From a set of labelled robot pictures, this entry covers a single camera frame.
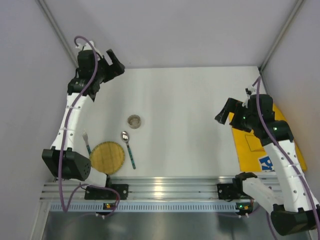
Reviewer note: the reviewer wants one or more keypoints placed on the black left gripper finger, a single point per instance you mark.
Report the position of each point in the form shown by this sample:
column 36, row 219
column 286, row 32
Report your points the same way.
column 111, row 57
column 117, row 69

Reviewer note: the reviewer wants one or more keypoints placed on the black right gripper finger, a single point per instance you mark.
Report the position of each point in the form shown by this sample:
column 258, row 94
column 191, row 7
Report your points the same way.
column 221, row 117
column 230, row 106

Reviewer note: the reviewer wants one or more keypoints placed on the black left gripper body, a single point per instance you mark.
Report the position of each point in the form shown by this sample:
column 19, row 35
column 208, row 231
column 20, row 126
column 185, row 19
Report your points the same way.
column 106, row 69

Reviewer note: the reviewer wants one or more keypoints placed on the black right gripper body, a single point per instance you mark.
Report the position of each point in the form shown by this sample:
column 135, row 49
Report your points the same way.
column 236, row 116

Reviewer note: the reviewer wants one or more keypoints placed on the yellow cartoon placemat cloth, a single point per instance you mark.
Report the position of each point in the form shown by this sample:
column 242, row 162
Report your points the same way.
column 251, row 155

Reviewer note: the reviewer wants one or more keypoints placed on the spoon with green handle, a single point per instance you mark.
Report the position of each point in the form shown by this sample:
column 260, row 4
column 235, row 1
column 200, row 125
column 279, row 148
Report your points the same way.
column 126, row 138

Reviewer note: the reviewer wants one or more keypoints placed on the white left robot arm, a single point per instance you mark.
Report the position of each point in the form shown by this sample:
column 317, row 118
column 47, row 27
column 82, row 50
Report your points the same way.
column 63, row 159

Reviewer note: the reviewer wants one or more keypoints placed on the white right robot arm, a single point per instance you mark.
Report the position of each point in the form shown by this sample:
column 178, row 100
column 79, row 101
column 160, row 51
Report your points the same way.
column 297, row 210

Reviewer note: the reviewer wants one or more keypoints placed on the round woven bamboo plate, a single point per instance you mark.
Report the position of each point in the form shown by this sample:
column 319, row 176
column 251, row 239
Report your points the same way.
column 107, row 157

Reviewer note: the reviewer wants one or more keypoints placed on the aluminium mounting rail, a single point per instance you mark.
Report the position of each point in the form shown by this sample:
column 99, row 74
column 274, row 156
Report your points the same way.
column 162, row 188

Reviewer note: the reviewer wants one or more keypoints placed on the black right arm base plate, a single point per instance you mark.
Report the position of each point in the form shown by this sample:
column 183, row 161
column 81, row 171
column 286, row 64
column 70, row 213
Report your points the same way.
column 228, row 192

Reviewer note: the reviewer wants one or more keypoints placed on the fork with green handle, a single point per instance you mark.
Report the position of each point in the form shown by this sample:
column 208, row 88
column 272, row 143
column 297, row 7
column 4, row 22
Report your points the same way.
column 86, row 140

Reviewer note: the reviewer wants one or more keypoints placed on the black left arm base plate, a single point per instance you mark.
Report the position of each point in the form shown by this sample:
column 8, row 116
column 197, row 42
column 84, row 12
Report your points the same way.
column 92, row 193

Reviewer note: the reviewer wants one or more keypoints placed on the perforated grey cable duct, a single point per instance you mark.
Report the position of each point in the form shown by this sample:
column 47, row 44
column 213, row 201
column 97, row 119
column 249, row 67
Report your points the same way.
column 161, row 207

